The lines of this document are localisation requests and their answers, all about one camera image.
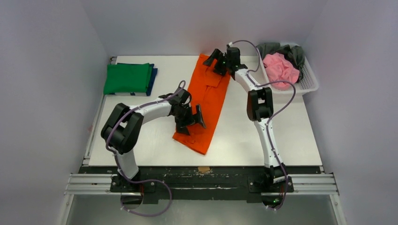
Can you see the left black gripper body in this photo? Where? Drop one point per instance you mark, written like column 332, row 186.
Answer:
column 184, row 116

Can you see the brown tape piece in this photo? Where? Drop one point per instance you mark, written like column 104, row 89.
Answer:
column 204, row 169

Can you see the folded green t shirt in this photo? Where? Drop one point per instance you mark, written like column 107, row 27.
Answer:
column 112, row 80

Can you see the pink t shirt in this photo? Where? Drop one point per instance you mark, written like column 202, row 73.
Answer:
column 278, row 68

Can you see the dark grey t shirt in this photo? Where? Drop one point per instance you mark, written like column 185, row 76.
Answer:
column 293, row 54

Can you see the folded blue t shirt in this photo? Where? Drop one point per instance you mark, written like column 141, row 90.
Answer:
column 152, row 79

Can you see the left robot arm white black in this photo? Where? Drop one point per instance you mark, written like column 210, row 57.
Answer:
column 121, row 130

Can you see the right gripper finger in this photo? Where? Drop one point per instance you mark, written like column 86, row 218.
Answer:
column 214, row 56
column 220, row 69

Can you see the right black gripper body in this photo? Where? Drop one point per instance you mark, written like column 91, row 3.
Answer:
column 219, row 62

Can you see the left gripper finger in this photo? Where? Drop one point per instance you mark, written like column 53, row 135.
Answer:
column 198, row 116
column 182, row 129

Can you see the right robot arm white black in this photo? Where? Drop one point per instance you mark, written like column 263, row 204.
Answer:
column 259, row 109

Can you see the orange t shirt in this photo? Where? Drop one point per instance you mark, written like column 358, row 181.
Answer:
column 208, row 89

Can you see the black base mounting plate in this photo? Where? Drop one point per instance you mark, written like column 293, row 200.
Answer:
column 188, row 183

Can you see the white plastic basket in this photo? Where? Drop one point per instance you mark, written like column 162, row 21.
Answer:
column 309, row 82

